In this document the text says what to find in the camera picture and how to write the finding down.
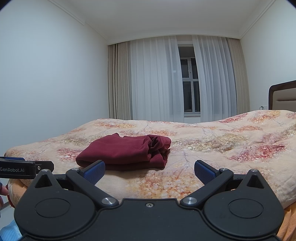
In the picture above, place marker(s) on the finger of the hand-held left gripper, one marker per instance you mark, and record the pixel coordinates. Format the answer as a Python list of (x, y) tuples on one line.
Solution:
[(44, 165), (11, 158)]

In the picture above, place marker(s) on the white wall outlet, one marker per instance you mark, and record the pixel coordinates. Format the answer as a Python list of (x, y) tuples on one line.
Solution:
[(262, 107)]

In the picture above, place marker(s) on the white-framed window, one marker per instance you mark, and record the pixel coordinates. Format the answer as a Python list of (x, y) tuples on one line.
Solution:
[(190, 92)]

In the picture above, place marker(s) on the person's left hand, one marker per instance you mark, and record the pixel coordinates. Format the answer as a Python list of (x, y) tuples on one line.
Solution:
[(3, 191)]

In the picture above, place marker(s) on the white sheer curtain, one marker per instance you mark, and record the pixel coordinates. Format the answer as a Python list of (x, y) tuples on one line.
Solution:
[(155, 78), (215, 76)]

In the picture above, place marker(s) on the maroon sweater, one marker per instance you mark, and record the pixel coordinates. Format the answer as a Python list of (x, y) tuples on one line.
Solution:
[(120, 153)]

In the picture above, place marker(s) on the person's blue clothing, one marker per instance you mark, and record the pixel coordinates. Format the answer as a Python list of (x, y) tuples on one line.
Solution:
[(10, 231)]

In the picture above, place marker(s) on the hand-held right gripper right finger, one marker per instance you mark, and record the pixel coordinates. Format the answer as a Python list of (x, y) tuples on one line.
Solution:
[(204, 172)]

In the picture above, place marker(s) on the floral blanket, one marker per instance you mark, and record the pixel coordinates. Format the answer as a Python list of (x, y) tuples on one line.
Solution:
[(219, 150)]

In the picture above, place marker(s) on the brown padded headboard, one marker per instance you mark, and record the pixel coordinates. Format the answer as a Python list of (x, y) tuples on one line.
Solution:
[(283, 97)]

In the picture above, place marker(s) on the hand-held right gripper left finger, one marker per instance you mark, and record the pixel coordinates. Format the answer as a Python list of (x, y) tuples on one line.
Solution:
[(94, 172)]

